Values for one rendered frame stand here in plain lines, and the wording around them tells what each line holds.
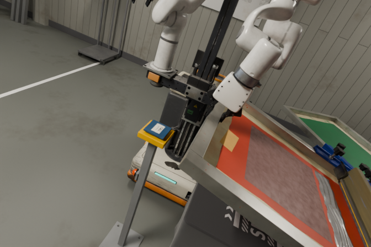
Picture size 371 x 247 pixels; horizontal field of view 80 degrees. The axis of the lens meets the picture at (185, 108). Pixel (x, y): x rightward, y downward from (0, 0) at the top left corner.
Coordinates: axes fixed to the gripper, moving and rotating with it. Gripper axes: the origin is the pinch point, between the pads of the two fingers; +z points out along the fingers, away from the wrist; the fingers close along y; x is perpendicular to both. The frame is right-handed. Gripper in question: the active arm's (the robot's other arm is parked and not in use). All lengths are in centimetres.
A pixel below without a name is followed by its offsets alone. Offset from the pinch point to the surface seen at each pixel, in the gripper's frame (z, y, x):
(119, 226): 124, 0, -19
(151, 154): 42.2, 10.5, -9.6
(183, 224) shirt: 26.6, -12.0, 22.4
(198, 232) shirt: 24.7, -16.7, 22.8
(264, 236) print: 18.8, -36.3, 13.4
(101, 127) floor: 143, 75, -101
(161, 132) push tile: 28.2, 12.5, -9.9
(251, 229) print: 19.8, -32.0, 13.0
